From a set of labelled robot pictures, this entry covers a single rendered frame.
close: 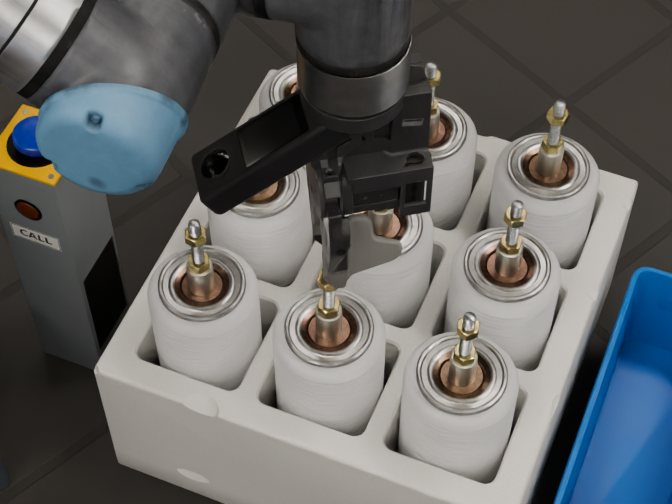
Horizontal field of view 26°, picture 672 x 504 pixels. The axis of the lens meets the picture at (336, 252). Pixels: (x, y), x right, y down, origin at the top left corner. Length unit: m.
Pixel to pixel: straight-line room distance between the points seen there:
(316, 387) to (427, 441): 0.10
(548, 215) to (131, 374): 0.40
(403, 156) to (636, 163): 0.70
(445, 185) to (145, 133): 0.59
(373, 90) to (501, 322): 0.38
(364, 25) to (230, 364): 0.47
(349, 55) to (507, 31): 0.90
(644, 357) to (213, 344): 0.49
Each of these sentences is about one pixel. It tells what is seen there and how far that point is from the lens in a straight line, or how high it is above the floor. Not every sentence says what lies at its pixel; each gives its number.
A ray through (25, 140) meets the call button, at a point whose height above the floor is 0.33.
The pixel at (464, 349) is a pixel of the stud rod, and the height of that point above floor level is 0.30.
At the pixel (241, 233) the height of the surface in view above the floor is 0.24.
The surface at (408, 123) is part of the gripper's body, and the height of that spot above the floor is 0.53.
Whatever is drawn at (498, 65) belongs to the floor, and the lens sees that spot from 1.76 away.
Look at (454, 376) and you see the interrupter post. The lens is 1.19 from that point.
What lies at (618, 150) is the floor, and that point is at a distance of 1.69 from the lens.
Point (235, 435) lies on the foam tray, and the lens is 1.28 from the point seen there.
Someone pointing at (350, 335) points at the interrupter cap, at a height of 0.25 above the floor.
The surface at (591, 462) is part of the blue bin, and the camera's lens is 1.46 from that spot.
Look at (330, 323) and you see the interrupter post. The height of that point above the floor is 0.28.
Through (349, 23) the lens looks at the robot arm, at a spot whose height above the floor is 0.65.
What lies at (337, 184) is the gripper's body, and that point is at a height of 0.49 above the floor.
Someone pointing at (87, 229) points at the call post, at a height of 0.21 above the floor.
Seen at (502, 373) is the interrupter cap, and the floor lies 0.25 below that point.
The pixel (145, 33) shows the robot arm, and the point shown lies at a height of 0.69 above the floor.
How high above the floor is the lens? 1.29
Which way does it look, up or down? 55 degrees down
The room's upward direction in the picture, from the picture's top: straight up
